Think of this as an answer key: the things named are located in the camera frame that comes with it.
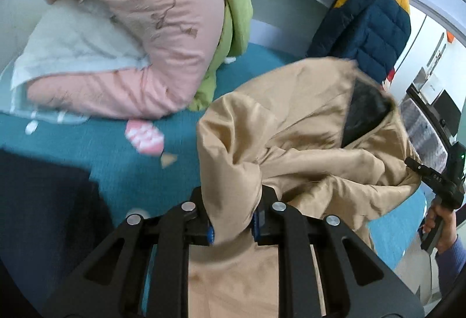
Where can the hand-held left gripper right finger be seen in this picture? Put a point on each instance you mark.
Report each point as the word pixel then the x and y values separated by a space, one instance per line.
pixel 256 230

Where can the white pillow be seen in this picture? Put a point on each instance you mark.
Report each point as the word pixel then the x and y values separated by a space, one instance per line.
pixel 72 38

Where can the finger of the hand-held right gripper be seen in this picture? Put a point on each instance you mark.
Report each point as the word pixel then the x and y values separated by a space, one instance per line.
pixel 422 169

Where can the tan hooded coat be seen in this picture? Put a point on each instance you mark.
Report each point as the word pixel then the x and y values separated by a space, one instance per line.
pixel 302 143

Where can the pink quilt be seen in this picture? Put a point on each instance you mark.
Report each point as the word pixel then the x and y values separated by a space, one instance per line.
pixel 134 34

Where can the green quilted blanket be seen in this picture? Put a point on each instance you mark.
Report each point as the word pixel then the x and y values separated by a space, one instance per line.
pixel 227 30

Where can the person's right forearm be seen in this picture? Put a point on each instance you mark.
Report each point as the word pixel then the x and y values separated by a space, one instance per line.
pixel 451 265

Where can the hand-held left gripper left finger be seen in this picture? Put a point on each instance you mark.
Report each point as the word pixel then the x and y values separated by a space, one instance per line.
pixel 210 233

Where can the dark navy cloth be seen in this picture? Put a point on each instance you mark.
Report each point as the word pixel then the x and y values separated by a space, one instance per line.
pixel 47 209

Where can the navy and yellow puffer jacket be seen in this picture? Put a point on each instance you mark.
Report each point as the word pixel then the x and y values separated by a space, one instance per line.
pixel 367 23

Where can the white wardrobe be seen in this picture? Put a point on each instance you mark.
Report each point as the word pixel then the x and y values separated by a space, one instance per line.
pixel 433 38

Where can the person's right hand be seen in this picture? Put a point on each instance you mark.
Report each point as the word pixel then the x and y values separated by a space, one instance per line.
pixel 442 227

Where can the teal printed bed sheet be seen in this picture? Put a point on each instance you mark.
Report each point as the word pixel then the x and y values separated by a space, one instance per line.
pixel 109 158

